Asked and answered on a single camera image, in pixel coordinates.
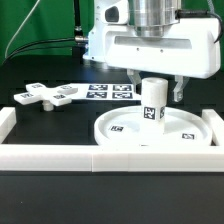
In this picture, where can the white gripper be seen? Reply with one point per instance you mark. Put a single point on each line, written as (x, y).
(188, 48)

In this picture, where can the white round table top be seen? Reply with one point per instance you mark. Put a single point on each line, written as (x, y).
(126, 126)

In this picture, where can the white cross-shaped table base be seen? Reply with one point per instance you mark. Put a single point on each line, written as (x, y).
(50, 97)

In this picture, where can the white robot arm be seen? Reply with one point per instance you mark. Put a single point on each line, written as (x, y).
(157, 36)

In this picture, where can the white marker sheet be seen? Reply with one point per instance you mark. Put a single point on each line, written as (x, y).
(114, 92)

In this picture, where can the white right fence bar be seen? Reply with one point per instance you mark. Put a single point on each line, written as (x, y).
(216, 124)

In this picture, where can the white fence bar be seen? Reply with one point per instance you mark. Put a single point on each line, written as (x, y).
(106, 159)
(7, 122)
(216, 124)

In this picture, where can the white left fence bar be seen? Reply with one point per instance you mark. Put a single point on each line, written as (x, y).
(7, 122)

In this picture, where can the white front fence bar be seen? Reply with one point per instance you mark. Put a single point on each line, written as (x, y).
(106, 159)

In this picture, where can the black vertical post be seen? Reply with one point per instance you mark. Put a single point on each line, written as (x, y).
(77, 19)

